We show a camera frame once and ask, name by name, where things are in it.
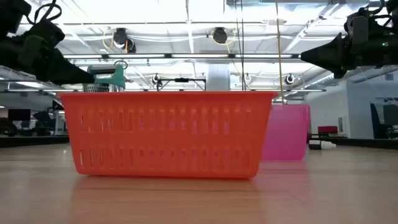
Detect pink plastic bin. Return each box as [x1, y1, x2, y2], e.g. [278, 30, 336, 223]
[261, 104, 311, 162]

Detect black monitor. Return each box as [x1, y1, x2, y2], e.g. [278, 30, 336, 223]
[7, 108, 32, 122]

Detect black aluminium table frame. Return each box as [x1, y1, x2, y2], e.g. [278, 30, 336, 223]
[0, 135, 398, 150]

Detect steel box grater teal handle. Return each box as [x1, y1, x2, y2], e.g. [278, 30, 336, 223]
[82, 60, 129, 93]

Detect orange slotted plastic basket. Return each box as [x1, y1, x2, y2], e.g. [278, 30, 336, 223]
[58, 91, 279, 180]

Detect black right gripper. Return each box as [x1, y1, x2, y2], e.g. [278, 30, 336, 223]
[300, 7, 398, 78]

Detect black overhead gantry frame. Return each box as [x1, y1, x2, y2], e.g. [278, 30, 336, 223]
[157, 77, 206, 91]

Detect black hanging cables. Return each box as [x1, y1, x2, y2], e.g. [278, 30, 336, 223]
[235, 0, 246, 91]

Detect yellow hanging cable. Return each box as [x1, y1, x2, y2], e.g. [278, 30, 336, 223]
[275, 0, 285, 105]

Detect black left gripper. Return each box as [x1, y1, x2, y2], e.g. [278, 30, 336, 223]
[0, 20, 96, 85]

